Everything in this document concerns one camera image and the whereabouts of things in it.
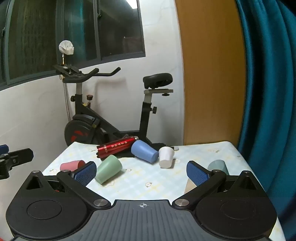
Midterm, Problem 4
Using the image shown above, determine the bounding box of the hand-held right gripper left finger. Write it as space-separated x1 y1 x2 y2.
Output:
21 161 111 210

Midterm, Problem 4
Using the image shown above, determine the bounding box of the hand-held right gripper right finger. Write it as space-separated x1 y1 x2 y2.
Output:
171 160 264 210

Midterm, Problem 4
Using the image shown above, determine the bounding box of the beige cup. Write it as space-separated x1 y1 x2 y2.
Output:
184 179 196 194

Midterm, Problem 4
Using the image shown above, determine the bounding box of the pink cup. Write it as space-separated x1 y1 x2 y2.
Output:
60 160 86 172

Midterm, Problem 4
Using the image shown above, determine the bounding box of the grey-green cup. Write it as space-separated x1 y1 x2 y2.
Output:
207 159 229 176

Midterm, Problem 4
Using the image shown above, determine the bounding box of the green cup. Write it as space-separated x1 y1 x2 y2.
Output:
95 154 122 185

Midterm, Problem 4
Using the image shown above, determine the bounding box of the white cup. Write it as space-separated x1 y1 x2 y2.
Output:
158 146 175 169

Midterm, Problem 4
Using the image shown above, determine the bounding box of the blue cup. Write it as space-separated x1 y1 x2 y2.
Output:
131 140 159 164

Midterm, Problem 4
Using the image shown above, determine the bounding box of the red metal bottle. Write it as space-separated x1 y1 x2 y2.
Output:
96 136 139 159

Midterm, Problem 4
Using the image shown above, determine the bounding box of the checked floral tablecloth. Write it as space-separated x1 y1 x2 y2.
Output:
42 140 286 241

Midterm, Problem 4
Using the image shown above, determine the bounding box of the black exercise bike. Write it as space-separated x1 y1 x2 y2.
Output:
53 64 174 150

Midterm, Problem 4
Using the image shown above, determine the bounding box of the wooden panel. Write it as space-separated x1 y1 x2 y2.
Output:
174 0 247 146

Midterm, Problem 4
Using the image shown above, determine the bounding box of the teal curtain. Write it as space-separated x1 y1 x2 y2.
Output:
235 0 296 241

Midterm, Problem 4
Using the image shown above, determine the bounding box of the dark framed window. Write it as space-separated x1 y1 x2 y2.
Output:
0 0 146 87

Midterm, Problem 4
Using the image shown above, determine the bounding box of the white cloth bundle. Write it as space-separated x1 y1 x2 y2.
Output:
58 40 75 56

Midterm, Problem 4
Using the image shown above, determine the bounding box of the white cable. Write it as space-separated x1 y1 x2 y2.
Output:
62 80 70 121

